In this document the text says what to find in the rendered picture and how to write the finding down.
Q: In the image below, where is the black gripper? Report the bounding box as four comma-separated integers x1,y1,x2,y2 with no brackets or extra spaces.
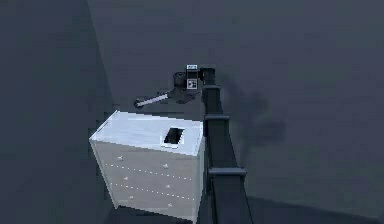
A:
133,71,202,109

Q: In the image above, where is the white black-screen mobile phone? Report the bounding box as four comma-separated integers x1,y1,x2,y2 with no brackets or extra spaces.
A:
160,126,186,149

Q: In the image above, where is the white chest of drawers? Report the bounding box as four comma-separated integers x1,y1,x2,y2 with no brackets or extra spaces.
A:
88,110,205,224

